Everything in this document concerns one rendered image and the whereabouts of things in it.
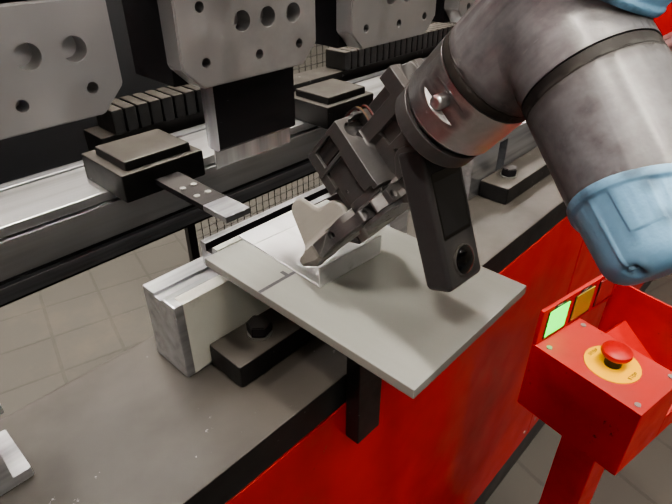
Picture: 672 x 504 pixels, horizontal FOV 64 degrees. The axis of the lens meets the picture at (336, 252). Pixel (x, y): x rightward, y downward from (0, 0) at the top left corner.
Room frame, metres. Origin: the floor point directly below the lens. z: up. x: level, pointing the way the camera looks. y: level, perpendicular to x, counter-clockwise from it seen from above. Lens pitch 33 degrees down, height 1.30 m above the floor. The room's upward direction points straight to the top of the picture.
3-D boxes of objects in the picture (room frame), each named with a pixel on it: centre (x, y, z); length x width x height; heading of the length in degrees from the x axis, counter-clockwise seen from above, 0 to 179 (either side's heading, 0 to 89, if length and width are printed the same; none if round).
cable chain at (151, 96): (0.96, 0.24, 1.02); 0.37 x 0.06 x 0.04; 137
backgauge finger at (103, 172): (0.64, 0.21, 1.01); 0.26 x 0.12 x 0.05; 47
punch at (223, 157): (0.54, 0.09, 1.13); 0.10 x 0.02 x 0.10; 137
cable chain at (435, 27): (1.37, -0.15, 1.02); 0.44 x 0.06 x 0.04; 137
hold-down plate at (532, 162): (0.94, -0.37, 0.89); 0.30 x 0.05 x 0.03; 137
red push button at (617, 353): (0.53, -0.37, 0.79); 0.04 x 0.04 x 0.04
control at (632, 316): (0.57, -0.41, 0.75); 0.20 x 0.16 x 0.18; 126
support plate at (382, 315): (0.44, -0.02, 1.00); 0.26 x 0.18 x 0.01; 47
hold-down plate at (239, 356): (0.53, 0.02, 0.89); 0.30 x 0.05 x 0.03; 137
